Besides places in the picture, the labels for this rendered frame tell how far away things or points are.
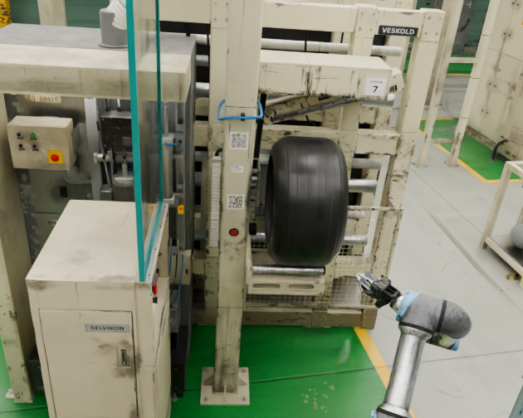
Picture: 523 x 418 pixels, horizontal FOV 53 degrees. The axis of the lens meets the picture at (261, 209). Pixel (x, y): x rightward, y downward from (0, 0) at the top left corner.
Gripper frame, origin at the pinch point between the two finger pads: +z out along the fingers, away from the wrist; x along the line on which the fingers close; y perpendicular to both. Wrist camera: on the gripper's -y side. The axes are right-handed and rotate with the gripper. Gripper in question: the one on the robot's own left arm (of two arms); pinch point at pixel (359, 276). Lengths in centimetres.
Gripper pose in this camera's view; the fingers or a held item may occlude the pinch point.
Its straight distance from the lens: 234.9
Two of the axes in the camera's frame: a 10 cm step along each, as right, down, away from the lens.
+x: -7.3, 5.5, -4.1
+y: -0.9, -6.7, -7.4
